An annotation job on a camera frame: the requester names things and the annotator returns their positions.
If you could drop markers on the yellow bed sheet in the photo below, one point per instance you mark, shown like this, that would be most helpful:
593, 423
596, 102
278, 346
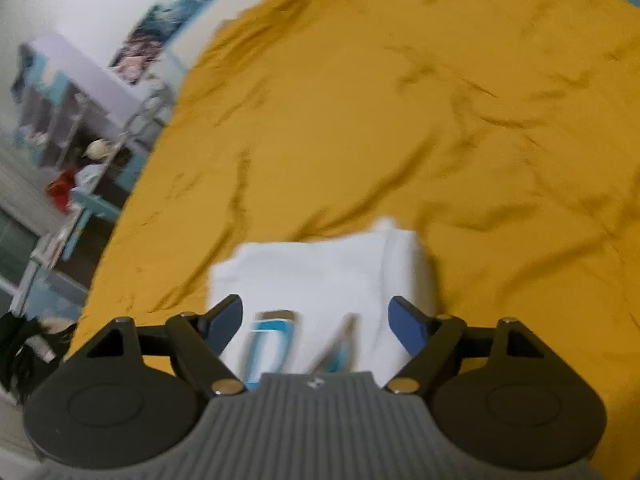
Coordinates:
400, 125

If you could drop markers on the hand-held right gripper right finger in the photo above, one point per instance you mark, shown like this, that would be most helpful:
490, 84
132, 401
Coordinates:
407, 325

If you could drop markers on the pale purple cabinet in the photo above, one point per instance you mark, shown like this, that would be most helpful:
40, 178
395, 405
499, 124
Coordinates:
60, 75

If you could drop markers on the metal shelf rack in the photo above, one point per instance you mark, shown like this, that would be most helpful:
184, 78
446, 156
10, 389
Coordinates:
107, 160

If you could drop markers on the cream hat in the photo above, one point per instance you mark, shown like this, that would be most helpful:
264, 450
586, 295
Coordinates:
98, 149

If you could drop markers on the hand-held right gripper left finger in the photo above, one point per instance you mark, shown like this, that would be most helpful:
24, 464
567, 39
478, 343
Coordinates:
225, 321

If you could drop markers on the teal table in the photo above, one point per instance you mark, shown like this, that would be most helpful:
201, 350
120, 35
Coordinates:
95, 207

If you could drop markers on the red cloth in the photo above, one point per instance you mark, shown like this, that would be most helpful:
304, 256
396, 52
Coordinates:
62, 189

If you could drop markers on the dark clothes pile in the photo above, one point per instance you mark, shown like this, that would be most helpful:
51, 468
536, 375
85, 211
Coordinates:
25, 350

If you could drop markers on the purple figure wall poster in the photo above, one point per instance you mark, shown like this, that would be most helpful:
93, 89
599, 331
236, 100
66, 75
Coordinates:
139, 57

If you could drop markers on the white t-shirt with blue print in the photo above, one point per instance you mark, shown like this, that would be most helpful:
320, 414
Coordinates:
330, 280

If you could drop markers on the blue figure wall poster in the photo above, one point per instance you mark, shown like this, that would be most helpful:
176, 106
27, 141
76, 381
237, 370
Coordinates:
167, 16

